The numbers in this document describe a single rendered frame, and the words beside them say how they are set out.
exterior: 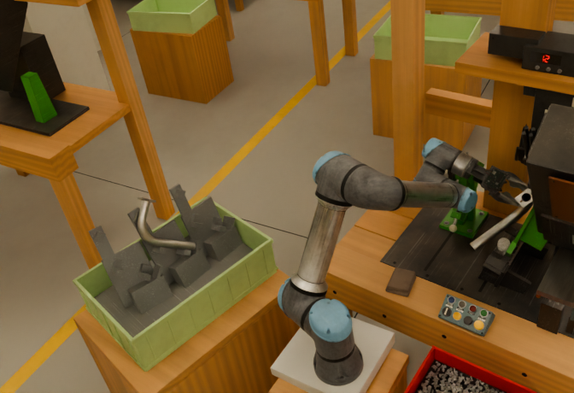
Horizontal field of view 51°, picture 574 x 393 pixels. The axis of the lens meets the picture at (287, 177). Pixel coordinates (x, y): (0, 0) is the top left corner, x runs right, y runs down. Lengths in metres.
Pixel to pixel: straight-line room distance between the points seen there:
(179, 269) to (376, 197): 0.93
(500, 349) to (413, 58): 1.02
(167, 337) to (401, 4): 1.38
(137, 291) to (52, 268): 1.81
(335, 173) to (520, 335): 0.77
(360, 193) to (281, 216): 2.24
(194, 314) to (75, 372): 1.32
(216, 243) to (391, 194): 0.91
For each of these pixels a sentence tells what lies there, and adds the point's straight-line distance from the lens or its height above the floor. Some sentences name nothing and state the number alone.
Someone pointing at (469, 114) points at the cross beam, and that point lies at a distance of 2.35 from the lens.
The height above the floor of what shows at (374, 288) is 0.90.
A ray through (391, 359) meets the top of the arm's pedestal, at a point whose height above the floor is 0.85.
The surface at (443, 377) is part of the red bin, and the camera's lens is 1.90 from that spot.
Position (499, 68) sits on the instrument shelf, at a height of 1.54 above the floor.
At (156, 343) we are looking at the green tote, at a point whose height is 0.87.
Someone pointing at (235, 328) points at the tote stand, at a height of 0.79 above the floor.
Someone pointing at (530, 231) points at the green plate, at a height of 1.16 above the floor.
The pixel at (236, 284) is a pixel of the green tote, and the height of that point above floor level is 0.87.
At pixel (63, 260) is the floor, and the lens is 4.01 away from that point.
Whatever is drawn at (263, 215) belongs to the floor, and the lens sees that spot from 3.84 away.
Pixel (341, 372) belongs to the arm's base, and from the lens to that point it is 1.84.
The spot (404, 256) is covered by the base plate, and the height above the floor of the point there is 0.90.
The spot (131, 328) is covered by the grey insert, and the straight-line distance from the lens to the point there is 2.22.
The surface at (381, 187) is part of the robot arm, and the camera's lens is 1.60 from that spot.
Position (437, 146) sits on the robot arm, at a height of 1.32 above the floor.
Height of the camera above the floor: 2.43
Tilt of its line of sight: 36 degrees down
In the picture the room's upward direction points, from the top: 9 degrees counter-clockwise
